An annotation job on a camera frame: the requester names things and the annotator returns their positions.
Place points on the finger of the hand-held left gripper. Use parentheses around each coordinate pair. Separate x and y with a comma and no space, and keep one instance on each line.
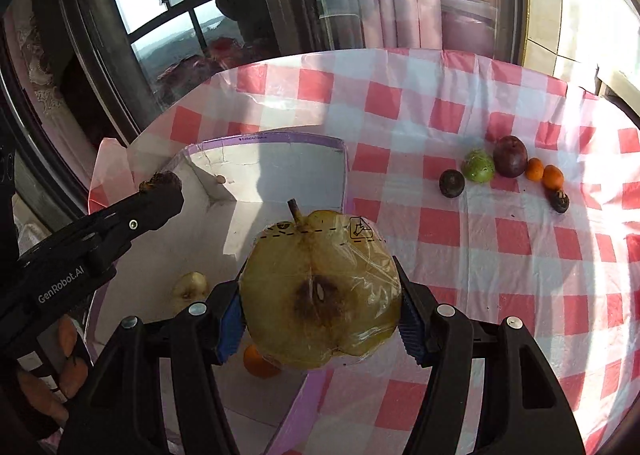
(150,207)

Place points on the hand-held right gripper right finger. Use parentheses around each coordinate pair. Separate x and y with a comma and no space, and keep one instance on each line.
(411,330)

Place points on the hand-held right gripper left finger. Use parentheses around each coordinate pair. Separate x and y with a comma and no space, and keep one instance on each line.
(231,330)

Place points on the dark water chestnut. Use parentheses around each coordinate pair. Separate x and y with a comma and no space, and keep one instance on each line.
(451,183)
(560,201)
(161,180)

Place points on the small orange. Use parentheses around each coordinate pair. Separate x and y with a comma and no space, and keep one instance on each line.
(553,178)
(534,170)
(260,362)

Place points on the halved apple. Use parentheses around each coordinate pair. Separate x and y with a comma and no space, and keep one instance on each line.
(320,285)
(191,287)

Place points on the white box with purple rim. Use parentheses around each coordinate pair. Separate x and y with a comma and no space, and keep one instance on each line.
(280,170)

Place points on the round green fruit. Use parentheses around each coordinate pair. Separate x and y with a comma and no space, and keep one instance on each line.
(478,166)

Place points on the large dark red fruit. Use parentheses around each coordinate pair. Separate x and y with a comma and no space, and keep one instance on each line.
(510,156)

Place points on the person's left hand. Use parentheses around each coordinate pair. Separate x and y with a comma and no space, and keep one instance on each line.
(70,365)

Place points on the red white checked tablecloth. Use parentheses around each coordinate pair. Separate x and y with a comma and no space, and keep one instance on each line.
(450,260)

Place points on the white lace curtain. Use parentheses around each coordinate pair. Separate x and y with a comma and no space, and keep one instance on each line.
(42,70)

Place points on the pink curtain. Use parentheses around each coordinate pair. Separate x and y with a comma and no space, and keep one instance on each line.
(400,10)

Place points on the black window frame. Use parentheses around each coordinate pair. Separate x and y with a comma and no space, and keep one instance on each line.
(105,35)

